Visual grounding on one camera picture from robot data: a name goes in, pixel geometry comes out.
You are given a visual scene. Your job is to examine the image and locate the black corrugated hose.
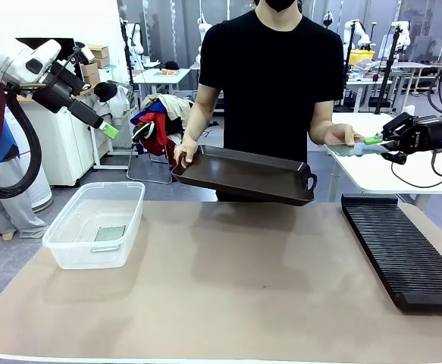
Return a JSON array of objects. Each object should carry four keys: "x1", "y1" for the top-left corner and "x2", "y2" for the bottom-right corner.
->
[{"x1": 0, "y1": 83, "x2": 43, "y2": 199}]

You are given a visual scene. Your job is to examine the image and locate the white cabinet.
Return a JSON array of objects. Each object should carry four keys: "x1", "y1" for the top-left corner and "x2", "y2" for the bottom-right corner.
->
[{"x1": 17, "y1": 94, "x2": 97, "y2": 187}]

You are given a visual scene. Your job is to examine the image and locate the stacked cardboard boxes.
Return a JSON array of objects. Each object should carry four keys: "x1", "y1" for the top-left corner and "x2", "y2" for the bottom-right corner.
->
[{"x1": 79, "y1": 44, "x2": 110, "y2": 87}]

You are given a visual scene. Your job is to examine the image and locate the grey hanging cloth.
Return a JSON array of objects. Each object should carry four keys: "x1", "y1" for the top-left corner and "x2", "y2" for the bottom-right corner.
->
[{"x1": 0, "y1": 166, "x2": 49, "y2": 240}]

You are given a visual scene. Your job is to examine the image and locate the metal frame chair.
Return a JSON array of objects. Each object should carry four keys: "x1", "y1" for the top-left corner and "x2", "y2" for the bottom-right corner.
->
[{"x1": 126, "y1": 143, "x2": 177, "y2": 185}]

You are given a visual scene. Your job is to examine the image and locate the person in black t-shirt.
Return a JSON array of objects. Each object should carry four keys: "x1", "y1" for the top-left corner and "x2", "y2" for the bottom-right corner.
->
[{"x1": 199, "y1": 0, "x2": 345, "y2": 202}]

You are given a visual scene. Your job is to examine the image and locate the person's left hand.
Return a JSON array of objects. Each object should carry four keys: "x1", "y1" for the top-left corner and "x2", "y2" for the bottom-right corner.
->
[{"x1": 317, "y1": 123, "x2": 365, "y2": 147}]

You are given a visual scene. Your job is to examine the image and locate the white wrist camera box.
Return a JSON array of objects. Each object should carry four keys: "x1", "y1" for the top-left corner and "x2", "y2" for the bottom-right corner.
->
[{"x1": 74, "y1": 45, "x2": 96, "y2": 64}]

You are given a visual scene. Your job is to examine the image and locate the black tripod stand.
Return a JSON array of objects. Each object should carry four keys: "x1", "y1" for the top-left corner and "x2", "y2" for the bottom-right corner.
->
[{"x1": 373, "y1": 21, "x2": 404, "y2": 115}]

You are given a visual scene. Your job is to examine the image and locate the dark brown plastic tray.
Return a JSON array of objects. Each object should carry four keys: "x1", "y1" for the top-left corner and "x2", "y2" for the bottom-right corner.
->
[{"x1": 171, "y1": 144, "x2": 318, "y2": 208}]

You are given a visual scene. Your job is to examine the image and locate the black slotted PCB rack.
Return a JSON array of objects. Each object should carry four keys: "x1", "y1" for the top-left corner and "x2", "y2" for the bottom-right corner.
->
[{"x1": 340, "y1": 193, "x2": 442, "y2": 315}]

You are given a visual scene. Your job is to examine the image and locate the pile of colourful clothes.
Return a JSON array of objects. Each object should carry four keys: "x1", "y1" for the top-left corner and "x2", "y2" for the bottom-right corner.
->
[{"x1": 130, "y1": 93, "x2": 192, "y2": 157}]

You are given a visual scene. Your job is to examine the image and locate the white round-cornered table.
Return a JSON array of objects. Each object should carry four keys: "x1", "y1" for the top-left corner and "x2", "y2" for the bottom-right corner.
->
[{"x1": 321, "y1": 111, "x2": 442, "y2": 213}]

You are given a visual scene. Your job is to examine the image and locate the black cap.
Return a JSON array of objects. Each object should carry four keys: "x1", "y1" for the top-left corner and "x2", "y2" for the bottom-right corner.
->
[{"x1": 92, "y1": 82, "x2": 118, "y2": 103}]

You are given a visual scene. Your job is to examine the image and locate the white background table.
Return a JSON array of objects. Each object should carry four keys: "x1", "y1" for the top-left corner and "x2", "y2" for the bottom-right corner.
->
[{"x1": 132, "y1": 67, "x2": 192, "y2": 96}]

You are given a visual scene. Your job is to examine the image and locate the person's right hand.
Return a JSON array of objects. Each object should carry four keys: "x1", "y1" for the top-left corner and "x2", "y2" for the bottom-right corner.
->
[{"x1": 172, "y1": 137, "x2": 199, "y2": 168}]

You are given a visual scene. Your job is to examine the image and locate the yellow plastic bin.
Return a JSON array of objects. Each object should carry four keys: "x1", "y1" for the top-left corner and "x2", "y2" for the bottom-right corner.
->
[{"x1": 349, "y1": 49, "x2": 378, "y2": 67}]

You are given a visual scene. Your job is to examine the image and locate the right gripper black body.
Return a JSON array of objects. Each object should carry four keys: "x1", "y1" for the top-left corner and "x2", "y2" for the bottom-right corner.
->
[{"x1": 405, "y1": 115, "x2": 442, "y2": 153}]

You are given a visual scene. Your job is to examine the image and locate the thin black looped cable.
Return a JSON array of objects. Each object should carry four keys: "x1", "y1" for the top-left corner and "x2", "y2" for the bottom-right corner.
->
[{"x1": 390, "y1": 149, "x2": 442, "y2": 190}]

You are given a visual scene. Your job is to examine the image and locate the clear plastic storage box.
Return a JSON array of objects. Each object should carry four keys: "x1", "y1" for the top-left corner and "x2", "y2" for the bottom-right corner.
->
[{"x1": 42, "y1": 181, "x2": 146, "y2": 271}]

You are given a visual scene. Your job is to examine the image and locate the person's right forearm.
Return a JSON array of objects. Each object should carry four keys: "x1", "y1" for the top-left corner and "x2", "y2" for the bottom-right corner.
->
[{"x1": 182, "y1": 83, "x2": 218, "y2": 147}]

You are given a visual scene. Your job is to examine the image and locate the person's left forearm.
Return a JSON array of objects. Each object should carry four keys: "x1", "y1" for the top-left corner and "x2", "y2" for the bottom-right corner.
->
[{"x1": 308, "y1": 99, "x2": 334, "y2": 144}]

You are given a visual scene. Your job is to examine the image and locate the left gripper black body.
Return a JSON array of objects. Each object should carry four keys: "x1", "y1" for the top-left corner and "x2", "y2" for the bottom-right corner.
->
[{"x1": 33, "y1": 60, "x2": 87, "y2": 115}]

